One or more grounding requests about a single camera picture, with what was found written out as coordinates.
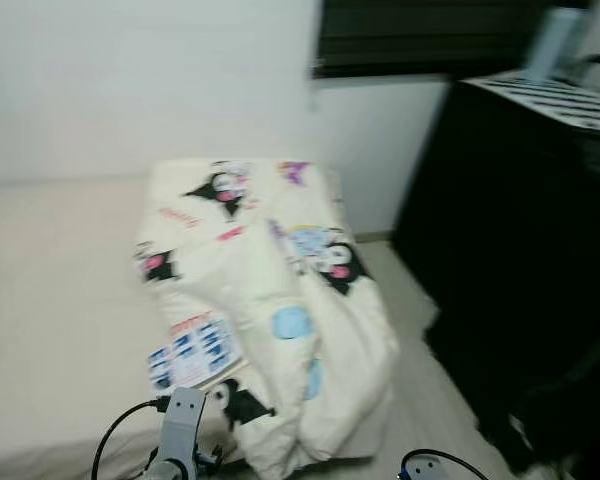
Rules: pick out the light blue bottle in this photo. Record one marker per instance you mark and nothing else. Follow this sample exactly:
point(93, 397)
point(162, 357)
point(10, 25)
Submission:
point(555, 45)

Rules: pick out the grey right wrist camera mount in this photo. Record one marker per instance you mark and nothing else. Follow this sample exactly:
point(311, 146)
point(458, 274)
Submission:
point(427, 468)

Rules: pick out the dark window blind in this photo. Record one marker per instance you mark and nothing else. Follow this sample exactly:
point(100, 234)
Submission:
point(430, 35)

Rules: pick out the black white striped cloth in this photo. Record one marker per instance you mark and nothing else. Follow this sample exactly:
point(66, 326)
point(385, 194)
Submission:
point(560, 100)

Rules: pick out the black cabinet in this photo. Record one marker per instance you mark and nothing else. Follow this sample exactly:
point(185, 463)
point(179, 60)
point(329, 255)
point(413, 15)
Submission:
point(510, 250)

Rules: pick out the cream cartoon print blanket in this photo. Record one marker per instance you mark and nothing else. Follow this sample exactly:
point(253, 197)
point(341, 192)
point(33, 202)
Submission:
point(270, 290)

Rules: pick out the white book blue letters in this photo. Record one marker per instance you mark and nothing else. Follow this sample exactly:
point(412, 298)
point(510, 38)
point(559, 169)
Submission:
point(195, 350)

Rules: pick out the cream sheeted bed mattress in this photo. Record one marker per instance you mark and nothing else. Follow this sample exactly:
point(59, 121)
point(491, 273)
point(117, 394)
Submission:
point(60, 300)

